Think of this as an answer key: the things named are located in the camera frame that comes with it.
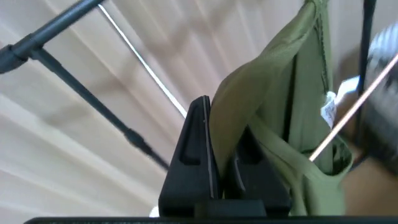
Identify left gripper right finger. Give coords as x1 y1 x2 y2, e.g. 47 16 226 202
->
223 126 292 218

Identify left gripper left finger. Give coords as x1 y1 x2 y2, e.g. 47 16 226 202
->
157 95 223 218

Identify green t-shirt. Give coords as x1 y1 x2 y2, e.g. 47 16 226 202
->
208 0 361 217

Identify pink clothes hanger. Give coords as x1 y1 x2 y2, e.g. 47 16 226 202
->
308 53 398 162

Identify white laundry basket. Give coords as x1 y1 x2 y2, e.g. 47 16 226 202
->
354 21 398 177

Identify black clothes rack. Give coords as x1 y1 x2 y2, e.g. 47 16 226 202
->
0 0 377 171

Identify beige curtain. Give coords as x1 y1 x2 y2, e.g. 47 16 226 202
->
0 0 398 218

